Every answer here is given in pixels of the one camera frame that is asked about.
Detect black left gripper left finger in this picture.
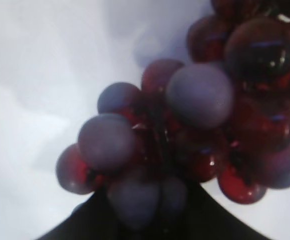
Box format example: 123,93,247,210
36,192,125,240

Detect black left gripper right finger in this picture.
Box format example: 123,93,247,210
157,178,273,240

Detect red artificial grape bunch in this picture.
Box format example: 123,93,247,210
56,0,290,231

